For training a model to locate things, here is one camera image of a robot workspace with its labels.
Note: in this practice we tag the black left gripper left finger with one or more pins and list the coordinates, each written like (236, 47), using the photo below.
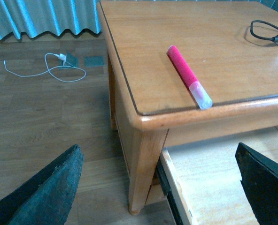
(47, 197)

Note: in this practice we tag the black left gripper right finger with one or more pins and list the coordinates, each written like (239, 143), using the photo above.
(260, 183)

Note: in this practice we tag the wooden drawer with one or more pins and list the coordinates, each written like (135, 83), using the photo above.
(205, 180)

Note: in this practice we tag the pink marker with clear cap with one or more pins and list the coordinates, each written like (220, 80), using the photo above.
(188, 77)

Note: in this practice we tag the wooden nightstand cabinet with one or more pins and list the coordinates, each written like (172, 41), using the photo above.
(231, 46)

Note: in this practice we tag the grey floor socket box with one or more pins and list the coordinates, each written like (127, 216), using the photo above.
(71, 60)

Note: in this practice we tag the grey floor socket cover plate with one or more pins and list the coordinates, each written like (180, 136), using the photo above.
(93, 61)

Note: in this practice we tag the grey pleated curtain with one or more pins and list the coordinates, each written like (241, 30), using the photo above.
(34, 17)

